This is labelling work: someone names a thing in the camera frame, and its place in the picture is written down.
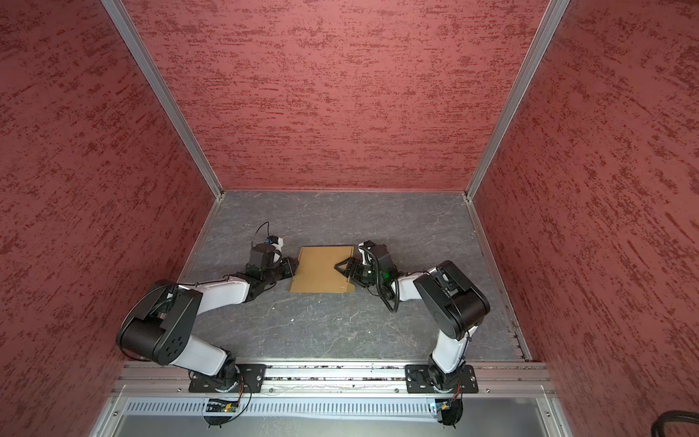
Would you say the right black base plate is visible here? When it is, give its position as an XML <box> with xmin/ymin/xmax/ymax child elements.
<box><xmin>404</xmin><ymin>364</ymin><xmax>479</xmax><ymax>395</ymax></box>

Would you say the aluminium front rail frame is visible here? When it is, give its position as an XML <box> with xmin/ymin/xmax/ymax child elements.
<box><xmin>91</xmin><ymin>360</ymin><xmax>572</xmax><ymax>436</ymax></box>

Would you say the brown cardboard box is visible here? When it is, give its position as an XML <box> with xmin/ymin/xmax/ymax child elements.
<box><xmin>289</xmin><ymin>246</ymin><xmax>355</xmax><ymax>294</ymax></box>

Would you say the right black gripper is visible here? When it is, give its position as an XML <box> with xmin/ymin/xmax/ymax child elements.
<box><xmin>335</xmin><ymin>257</ymin><xmax>384</xmax><ymax>287</ymax></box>

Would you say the white slotted cable duct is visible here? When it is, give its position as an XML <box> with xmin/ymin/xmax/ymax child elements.
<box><xmin>123</xmin><ymin>398</ymin><xmax>436</xmax><ymax>422</ymax></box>

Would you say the controller board with wires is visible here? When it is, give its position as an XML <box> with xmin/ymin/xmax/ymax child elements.
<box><xmin>434</xmin><ymin>386</ymin><xmax>463</xmax><ymax>428</ymax></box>
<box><xmin>203</xmin><ymin>382</ymin><xmax>253</xmax><ymax>428</ymax></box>

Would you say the left controller board with wires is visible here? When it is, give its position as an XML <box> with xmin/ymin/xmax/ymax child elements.
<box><xmin>203</xmin><ymin>382</ymin><xmax>253</xmax><ymax>428</ymax></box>

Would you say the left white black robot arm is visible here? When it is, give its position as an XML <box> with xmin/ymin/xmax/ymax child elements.
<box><xmin>116</xmin><ymin>257</ymin><xmax>299</xmax><ymax>393</ymax></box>

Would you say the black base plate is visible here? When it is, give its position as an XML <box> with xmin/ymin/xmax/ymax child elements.
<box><xmin>404</xmin><ymin>364</ymin><xmax>479</xmax><ymax>395</ymax></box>
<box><xmin>189</xmin><ymin>363</ymin><xmax>268</xmax><ymax>395</ymax></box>

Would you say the right aluminium corner post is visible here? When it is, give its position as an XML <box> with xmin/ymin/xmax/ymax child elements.
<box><xmin>465</xmin><ymin>0</ymin><xmax>570</xmax><ymax>202</ymax></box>

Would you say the aluminium corner post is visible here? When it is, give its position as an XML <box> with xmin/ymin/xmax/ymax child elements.
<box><xmin>465</xmin><ymin>0</ymin><xmax>570</xmax><ymax>202</ymax></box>
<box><xmin>101</xmin><ymin>0</ymin><xmax>225</xmax><ymax>201</ymax></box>

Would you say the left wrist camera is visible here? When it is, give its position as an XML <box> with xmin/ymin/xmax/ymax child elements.
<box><xmin>249</xmin><ymin>236</ymin><xmax>284</xmax><ymax>269</ymax></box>

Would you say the black cable bundle corner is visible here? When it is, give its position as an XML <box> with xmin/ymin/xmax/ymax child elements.
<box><xmin>650</xmin><ymin>410</ymin><xmax>699</xmax><ymax>437</ymax></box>

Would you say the left aluminium corner post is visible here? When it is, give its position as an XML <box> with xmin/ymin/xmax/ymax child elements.
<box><xmin>101</xmin><ymin>0</ymin><xmax>225</xmax><ymax>201</ymax></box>

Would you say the right controller board with wires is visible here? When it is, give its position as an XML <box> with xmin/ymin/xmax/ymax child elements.
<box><xmin>434</xmin><ymin>386</ymin><xmax>463</xmax><ymax>428</ymax></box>

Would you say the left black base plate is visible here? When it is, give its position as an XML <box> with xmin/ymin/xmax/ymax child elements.
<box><xmin>189</xmin><ymin>363</ymin><xmax>268</xmax><ymax>395</ymax></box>

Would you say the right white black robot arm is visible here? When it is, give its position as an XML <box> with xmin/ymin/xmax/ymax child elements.
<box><xmin>334</xmin><ymin>240</ymin><xmax>491</xmax><ymax>398</ymax></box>

